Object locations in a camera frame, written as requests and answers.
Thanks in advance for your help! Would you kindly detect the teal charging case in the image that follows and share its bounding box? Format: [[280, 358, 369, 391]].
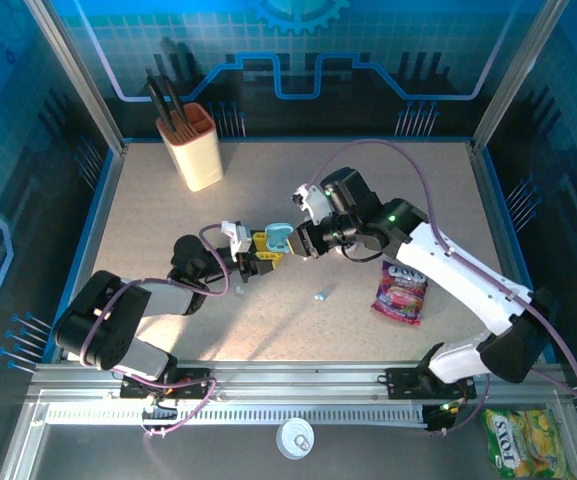
[[264, 222, 294, 253]]

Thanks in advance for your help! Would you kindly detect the beige and orange knife block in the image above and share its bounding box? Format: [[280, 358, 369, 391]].
[[156, 102, 225, 193]]

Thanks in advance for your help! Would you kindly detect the purple candy bag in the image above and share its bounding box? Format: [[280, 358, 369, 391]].
[[370, 259, 429, 327]]

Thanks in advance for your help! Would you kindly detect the black interface board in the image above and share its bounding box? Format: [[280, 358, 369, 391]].
[[421, 397, 470, 435]]

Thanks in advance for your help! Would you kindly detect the green and yellow candy bag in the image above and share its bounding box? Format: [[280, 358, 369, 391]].
[[482, 407, 572, 480]]

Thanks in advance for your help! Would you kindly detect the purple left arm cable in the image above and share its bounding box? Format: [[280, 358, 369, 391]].
[[80, 224, 232, 437]]

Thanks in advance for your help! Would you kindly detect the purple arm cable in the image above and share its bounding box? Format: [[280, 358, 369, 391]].
[[307, 139, 577, 436], [80, 224, 232, 437]]

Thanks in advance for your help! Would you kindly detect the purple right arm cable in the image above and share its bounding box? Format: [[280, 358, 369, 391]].
[[307, 139, 577, 436]]

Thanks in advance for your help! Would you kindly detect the aluminium side rail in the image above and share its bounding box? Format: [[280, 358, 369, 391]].
[[467, 141, 557, 364], [47, 142, 129, 361]]

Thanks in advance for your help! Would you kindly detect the aluminium front rail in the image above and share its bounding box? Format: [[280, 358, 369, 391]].
[[27, 358, 567, 407]]

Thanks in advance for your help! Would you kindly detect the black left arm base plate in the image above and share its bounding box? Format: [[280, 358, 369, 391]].
[[119, 367, 215, 401]]

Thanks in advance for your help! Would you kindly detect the black knife handle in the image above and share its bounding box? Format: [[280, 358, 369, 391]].
[[145, 74, 178, 134], [162, 75, 189, 126]]

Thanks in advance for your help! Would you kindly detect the white slotted cable duct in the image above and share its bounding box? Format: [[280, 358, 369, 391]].
[[42, 403, 432, 427]]

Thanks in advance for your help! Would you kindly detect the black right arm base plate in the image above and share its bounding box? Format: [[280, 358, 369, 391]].
[[384, 367, 478, 401]]

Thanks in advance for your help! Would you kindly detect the white pull-ring can lid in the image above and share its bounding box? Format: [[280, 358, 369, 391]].
[[275, 418, 316, 460]]

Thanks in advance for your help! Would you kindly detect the aluminium frame post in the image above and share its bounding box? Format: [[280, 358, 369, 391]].
[[471, 0, 569, 146], [21, 0, 128, 155]]

